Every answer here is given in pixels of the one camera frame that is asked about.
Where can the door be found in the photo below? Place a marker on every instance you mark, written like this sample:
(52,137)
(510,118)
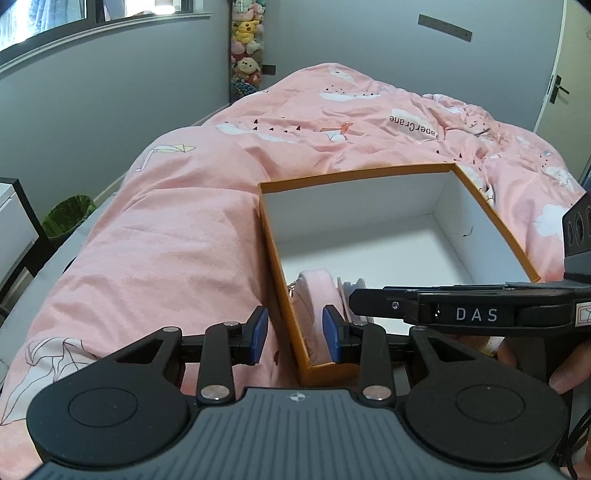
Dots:
(575,55)

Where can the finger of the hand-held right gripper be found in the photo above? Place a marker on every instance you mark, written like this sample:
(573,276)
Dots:
(378,304)

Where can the grey wall strip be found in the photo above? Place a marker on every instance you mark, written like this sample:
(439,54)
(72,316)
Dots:
(445,27)

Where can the column of plush toys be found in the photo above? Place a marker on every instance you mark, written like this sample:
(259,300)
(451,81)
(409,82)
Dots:
(247,46)

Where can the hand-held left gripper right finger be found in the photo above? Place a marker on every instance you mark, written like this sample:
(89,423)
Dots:
(330,334)

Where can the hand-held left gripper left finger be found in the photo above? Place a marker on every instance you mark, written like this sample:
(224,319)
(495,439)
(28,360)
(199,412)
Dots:
(261,334)

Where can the orange cardboard box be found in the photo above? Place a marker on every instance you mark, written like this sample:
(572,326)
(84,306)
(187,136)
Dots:
(295,341)

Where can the black and white nightstand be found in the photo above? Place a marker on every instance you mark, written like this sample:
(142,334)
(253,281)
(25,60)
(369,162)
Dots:
(14,230)

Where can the person's right hand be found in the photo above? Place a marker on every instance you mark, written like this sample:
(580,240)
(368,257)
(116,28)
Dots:
(572,369)

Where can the pink printed blanket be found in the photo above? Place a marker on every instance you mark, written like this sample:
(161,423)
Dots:
(184,230)

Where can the black wall socket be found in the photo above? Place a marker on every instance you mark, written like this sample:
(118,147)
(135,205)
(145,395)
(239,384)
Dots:
(269,69)

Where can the trash bin with green bag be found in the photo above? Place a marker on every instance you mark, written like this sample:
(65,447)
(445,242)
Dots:
(69,219)

